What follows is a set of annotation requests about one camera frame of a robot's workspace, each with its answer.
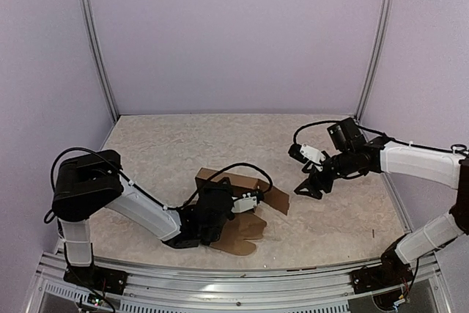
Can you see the left aluminium frame post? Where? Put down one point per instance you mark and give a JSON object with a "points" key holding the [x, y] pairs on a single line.
{"points": [[97, 56]]}

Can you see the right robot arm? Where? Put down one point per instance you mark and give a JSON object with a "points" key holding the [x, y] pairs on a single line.
{"points": [[358, 156]]}

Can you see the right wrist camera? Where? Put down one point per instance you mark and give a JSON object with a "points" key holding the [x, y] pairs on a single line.
{"points": [[305, 153]]}

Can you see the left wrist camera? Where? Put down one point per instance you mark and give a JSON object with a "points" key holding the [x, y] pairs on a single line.
{"points": [[247, 201]]}

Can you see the aluminium frame post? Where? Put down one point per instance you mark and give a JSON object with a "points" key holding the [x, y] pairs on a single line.
{"points": [[377, 48], [97, 56]]}

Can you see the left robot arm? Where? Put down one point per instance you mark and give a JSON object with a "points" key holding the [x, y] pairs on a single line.
{"points": [[84, 185]]}

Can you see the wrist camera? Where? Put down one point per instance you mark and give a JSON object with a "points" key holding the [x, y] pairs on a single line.
{"points": [[305, 153], [247, 201]]}

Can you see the brown cardboard box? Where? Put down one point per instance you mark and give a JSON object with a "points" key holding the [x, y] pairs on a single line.
{"points": [[238, 234]]}

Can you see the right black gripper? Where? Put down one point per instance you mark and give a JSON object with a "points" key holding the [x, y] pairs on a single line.
{"points": [[316, 192]]}

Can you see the front aluminium rail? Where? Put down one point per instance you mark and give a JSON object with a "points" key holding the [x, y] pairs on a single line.
{"points": [[156, 288]]}

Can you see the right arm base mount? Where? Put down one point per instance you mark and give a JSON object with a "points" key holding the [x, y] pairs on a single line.
{"points": [[368, 279]]}

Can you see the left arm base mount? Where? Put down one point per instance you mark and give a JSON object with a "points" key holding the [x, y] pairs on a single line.
{"points": [[97, 278]]}

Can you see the right aluminium frame post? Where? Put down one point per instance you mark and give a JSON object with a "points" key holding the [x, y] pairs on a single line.
{"points": [[377, 48]]}

